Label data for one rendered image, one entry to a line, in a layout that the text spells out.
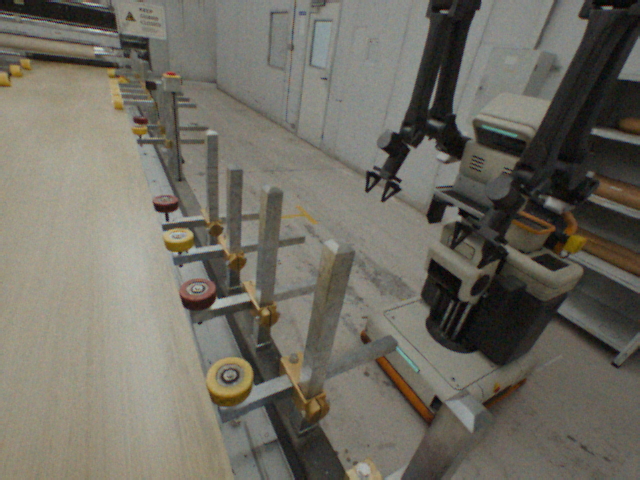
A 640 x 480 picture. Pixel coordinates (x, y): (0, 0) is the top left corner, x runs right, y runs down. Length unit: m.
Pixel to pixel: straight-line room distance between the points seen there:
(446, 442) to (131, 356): 0.52
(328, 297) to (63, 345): 0.49
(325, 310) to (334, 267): 0.08
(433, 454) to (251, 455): 0.53
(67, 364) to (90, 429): 0.14
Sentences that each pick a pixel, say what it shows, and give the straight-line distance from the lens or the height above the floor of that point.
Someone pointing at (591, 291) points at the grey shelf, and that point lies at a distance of 3.17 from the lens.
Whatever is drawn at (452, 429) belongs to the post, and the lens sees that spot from 0.39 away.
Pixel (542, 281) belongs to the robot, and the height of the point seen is 0.77.
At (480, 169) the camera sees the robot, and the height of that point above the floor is 1.14.
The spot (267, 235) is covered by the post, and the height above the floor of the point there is 1.06.
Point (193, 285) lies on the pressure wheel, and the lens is 0.81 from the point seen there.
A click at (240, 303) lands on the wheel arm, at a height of 0.84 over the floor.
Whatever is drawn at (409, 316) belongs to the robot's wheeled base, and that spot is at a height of 0.28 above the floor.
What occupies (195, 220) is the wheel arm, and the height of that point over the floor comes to 0.82.
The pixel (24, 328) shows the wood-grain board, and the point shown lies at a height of 0.90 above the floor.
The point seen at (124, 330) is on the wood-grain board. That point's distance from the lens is 0.74.
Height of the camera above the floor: 1.41
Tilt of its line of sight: 30 degrees down
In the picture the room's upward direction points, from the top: 10 degrees clockwise
